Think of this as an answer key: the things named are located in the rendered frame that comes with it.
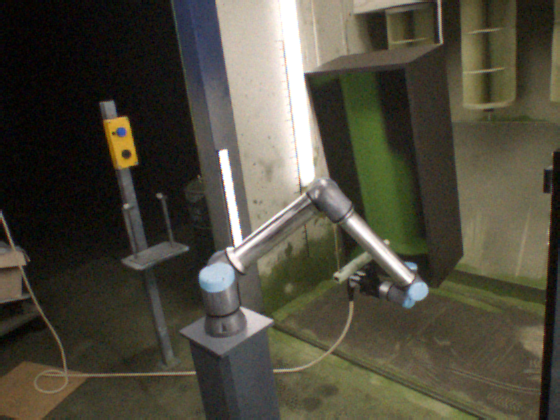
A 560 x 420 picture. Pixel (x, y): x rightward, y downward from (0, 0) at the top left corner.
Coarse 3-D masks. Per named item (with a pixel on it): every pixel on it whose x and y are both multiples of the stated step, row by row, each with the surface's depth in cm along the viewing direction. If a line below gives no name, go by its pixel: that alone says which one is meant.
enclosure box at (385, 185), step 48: (432, 48) 215; (336, 96) 262; (384, 96) 255; (432, 96) 218; (336, 144) 267; (384, 144) 270; (432, 144) 224; (384, 192) 287; (432, 192) 230; (384, 240) 305; (432, 240) 237
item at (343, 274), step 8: (360, 256) 251; (368, 256) 251; (352, 264) 244; (360, 264) 246; (336, 272) 237; (344, 272) 237; (352, 272) 241; (344, 280) 238; (352, 288) 246; (352, 296) 248
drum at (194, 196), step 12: (192, 180) 383; (192, 192) 350; (204, 192) 344; (192, 204) 356; (204, 204) 348; (192, 216) 362; (204, 216) 352; (192, 228) 369; (204, 228) 355; (204, 240) 360; (204, 252) 365; (204, 264) 371
